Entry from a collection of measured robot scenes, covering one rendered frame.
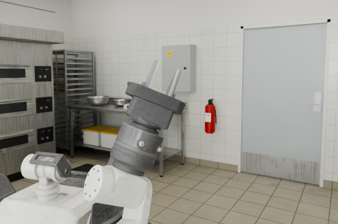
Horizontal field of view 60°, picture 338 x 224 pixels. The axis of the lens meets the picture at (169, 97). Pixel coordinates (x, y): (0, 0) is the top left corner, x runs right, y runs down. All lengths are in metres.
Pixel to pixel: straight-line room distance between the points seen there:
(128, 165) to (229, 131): 3.88
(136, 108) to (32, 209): 0.43
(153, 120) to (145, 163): 0.08
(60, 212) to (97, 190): 0.28
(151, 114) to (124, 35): 4.76
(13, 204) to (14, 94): 3.44
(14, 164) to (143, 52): 2.55
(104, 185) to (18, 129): 3.85
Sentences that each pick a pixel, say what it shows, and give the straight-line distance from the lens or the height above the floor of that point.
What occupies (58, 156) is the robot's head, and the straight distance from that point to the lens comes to 0.81.
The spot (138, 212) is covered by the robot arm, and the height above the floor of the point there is 1.18.
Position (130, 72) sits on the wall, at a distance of 5.19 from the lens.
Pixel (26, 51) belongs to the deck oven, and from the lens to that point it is 4.39.
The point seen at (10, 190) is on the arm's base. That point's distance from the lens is 1.00.
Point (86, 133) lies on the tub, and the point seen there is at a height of 0.43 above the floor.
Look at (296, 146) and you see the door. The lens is 4.24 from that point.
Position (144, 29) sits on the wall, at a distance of 5.06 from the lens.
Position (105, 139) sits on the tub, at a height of 0.37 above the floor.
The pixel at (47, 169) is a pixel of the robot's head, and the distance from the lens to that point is 0.84.
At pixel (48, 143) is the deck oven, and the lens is 4.67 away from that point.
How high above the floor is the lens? 1.45
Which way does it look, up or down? 5 degrees down
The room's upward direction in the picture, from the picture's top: straight up
